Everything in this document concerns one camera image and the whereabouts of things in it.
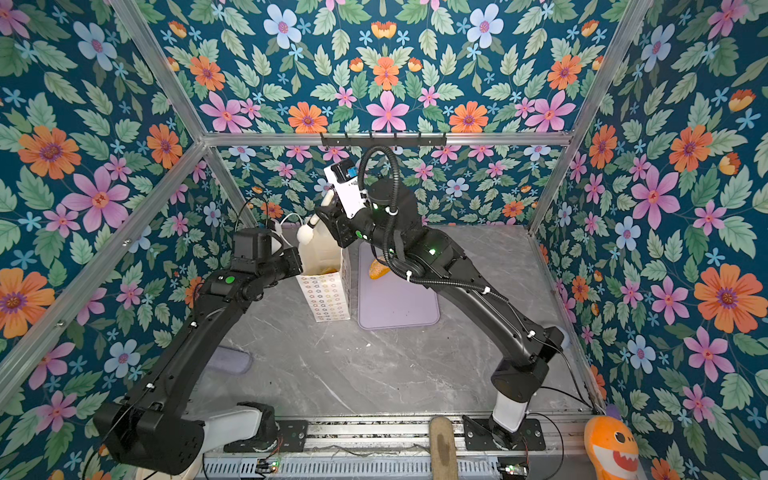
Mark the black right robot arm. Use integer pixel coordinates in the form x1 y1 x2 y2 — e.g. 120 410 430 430
315 180 565 437

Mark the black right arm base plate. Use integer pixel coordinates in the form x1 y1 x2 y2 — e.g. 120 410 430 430
461 415 546 452

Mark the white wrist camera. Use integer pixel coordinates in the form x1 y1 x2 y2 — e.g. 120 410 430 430
324 159 366 219
262 219 284 256

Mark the orange shark plush toy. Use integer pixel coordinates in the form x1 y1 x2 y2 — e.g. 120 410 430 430
584 415 640 480

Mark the oval brown bread roll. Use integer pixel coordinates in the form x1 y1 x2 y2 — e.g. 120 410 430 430
368 259 390 280

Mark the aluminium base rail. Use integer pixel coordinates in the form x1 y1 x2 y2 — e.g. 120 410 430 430
198 412 595 479

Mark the printed white paper bag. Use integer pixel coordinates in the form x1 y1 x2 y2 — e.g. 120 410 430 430
288 217 351 323

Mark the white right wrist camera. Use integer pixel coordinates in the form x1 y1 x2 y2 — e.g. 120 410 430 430
324 159 366 219

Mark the purple flat lid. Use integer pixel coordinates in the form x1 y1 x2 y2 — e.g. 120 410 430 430
206 346 253 375

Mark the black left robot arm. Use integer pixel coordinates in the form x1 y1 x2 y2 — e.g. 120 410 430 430
93 227 302 475

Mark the purple cutting mat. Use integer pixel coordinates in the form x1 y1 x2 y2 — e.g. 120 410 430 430
357 244 440 331

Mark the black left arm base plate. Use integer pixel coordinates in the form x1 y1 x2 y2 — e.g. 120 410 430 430
223 420 309 454

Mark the black hook rail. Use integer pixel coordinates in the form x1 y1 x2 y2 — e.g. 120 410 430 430
320 133 448 149

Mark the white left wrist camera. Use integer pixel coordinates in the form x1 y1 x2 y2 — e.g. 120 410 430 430
262 219 284 256

